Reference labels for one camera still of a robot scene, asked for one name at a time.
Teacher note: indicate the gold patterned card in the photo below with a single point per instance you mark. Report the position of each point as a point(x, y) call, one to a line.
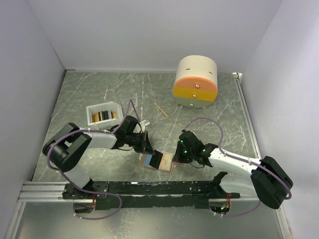
point(166, 162)

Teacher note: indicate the round white drawer cabinet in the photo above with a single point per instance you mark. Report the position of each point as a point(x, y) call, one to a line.
point(195, 83)

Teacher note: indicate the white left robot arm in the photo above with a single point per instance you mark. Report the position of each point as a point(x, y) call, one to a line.
point(66, 148)

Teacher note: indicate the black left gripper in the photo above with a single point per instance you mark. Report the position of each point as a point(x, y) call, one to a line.
point(145, 146)

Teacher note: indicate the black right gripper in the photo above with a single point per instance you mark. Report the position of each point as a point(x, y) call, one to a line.
point(178, 157)

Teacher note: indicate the aluminium right side rail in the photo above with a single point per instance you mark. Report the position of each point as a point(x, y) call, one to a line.
point(237, 78)

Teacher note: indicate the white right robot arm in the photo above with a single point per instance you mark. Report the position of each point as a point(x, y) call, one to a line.
point(271, 183)

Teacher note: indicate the aluminium rail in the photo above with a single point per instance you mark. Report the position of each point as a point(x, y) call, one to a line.
point(237, 78)
point(44, 192)

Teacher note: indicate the small wooden stick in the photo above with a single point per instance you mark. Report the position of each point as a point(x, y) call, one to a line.
point(162, 111)

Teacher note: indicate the aluminium front rail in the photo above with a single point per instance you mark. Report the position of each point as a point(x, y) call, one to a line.
point(44, 192)

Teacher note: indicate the pink leather card holder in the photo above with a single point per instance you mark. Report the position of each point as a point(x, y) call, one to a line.
point(145, 159)

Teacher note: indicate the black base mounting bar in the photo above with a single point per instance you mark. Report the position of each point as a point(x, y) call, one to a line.
point(196, 194)

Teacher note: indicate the white card storage box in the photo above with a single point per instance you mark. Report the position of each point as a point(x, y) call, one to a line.
point(108, 106)

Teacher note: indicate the gold card stack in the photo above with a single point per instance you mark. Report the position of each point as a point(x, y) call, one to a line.
point(104, 115)

